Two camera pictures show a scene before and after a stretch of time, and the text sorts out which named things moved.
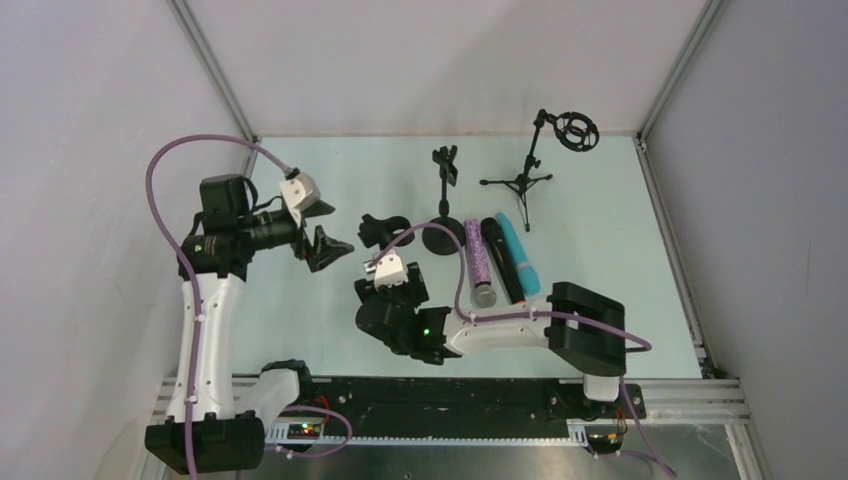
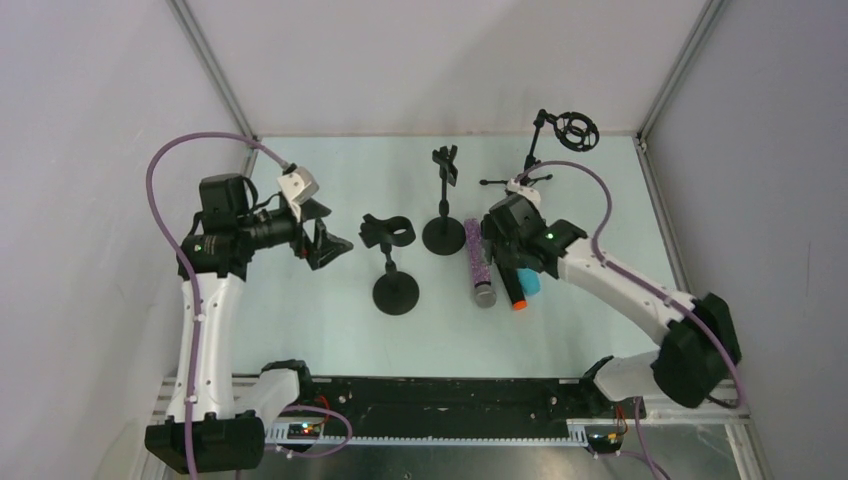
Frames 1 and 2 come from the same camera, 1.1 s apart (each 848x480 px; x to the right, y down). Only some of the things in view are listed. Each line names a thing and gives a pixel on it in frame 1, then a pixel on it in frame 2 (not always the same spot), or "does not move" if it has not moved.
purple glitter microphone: [485, 295] does not move
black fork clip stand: [441, 241] does not move
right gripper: [411, 285] -> [515, 258]
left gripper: [309, 237] does not move
